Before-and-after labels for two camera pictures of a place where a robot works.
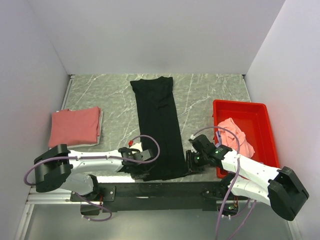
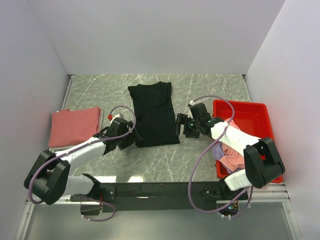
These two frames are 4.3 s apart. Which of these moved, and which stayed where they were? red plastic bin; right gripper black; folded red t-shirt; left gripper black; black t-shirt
Moved: left gripper black; right gripper black; black t-shirt
Stayed: folded red t-shirt; red plastic bin
